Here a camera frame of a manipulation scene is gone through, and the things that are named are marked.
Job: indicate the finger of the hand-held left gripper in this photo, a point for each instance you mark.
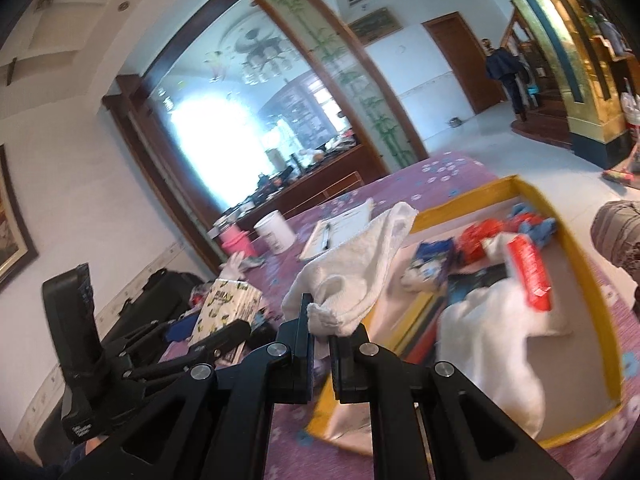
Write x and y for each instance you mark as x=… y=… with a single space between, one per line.
x=145 y=332
x=225 y=335

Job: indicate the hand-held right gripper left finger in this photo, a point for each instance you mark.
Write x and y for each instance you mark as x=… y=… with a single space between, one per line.
x=306 y=360

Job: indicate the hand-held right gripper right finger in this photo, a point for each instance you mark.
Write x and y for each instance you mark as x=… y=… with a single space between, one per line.
x=336 y=365

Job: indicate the white towel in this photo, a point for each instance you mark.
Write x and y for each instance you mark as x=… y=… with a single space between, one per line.
x=360 y=265

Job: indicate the off-white cloth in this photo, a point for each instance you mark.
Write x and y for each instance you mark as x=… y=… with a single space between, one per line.
x=490 y=345

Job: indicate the white red label wipes packet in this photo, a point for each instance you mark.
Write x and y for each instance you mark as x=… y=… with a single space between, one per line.
x=530 y=275

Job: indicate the yellow tray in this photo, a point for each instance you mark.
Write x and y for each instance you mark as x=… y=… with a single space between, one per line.
x=575 y=370

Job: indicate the yellow printed tissue box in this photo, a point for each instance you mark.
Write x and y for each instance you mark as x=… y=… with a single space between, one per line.
x=225 y=305

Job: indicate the black bag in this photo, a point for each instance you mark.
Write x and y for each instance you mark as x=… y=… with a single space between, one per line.
x=165 y=290

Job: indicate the pink sleeved bottle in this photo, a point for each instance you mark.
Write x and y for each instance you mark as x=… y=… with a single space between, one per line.
x=239 y=245

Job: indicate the large framed picture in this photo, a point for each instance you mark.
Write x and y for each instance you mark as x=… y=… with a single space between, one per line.
x=12 y=240

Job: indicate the white plastic jar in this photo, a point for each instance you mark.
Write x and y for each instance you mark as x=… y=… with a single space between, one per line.
x=275 y=232

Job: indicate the white notebook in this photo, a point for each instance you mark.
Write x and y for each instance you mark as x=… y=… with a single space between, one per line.
x=350 y=220

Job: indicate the blue printed packet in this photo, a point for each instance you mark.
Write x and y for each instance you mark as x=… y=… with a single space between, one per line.
x=432 y=255

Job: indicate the black foil packet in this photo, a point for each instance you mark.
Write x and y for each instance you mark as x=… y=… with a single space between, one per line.
x=475 y=280

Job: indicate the wooden chair back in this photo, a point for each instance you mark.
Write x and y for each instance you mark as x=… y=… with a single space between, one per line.
x=345 y=178

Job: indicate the red plastic bag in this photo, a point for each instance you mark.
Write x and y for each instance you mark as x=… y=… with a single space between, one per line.
x=477 y=240

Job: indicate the wooden sideboard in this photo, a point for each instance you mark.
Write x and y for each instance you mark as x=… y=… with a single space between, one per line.
x=325 y=170

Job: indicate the purple floral tablecloth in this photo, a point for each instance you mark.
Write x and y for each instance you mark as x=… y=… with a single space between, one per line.
x=440 y=185

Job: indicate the grey patterned fabric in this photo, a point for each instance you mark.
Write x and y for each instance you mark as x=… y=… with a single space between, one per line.
x=615 y=235

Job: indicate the wooden door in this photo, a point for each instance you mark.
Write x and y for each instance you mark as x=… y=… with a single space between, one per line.
x=460 y=60

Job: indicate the wooden staircase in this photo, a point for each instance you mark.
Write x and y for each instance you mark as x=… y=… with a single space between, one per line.
x=545 y=110

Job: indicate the person in dark clothes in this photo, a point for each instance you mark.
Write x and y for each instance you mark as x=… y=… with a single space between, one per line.
x=502 y=70

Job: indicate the small framed picture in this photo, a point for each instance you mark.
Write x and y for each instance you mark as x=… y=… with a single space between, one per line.
x=375 y=25

